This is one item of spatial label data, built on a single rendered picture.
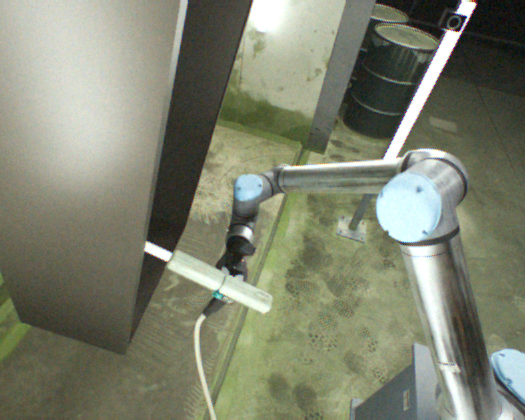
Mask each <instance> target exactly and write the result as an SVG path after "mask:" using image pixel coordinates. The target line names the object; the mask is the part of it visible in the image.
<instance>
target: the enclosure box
mask: <svg viewBox="0 0 525 420"><path fill-rule="evenodd" d="M253 2H254V0H0V273H1V276H2V278H3V279H4V282H5V284H6V288H7V291H8V293H9V295H10V297H11V299H12V301H13V306H14V307H15V310H16V312H17V314H18V316H19V320H20V322H22V323H25V324H27V325H30V326H33V327H38V328H41V329H44V330H46V331H49V332H52V333H54V334H60V335H62V336H66V337H68V338H71V339H73V340H76V341H81V342H84V343H87V344H89V345H93V346H95V347H98V348H103V349H106V350H108V351H111V352H114V353H116V354H120V355H122V356H125V355H126V352H127V349H128V347H129V345H130V343H131V342H132V340H133V338H134V335H135V332H136V330H137V328H138V327H139V325H140V323H141V320H142V318H143V316H144V315H145V312H146V310H147V307H148V305H149V303H150V301H151V300H152V298H153V296H154V292H155V290H156V288H157V287H158V285H159V283H160V281H161V278H162V276H163V273H164V272H165V270H166V269H165V266H166V264H167V262H168V261H166V260H164V259H161V258H159V257H157V256H155V255H153V254H151V253H149V252H146V251H145V247H146V242H149V243H152V244H154V245H157V246H159V247H161V248H162V249H164V250H166V251H168V252H171V253H173V252H174V251H175V248H176V246H177V245H178V243H179V241H180V239H181V238H182V233H183V231H184V230H185V228H186V225H187V222H188V219H189V213H190V210H191V208H192V204H193V202H194V199H195V196H196V190H197V187H198V184H199V182H200V178H201V176H202V173H203V167H204V164H205V161H206V158H207V155H208V152H209V149H210V144H211V141H212V138H213V135H214V132H215V129H216V127H217V120H218V118H219V114H220V112H221V109H222V106H223V103H224V97H225V94H226V92H227V88H228V85H229V83H230V79H231V74H232V71H233V68H234V65H235V62H236V59H237V57H238V51H239V48H240V45H241V42H242V39H243V36H244V33H245V27H246V25H247V22H248V19H249V16H250V13H251V10H252V5H253Z"/></svg>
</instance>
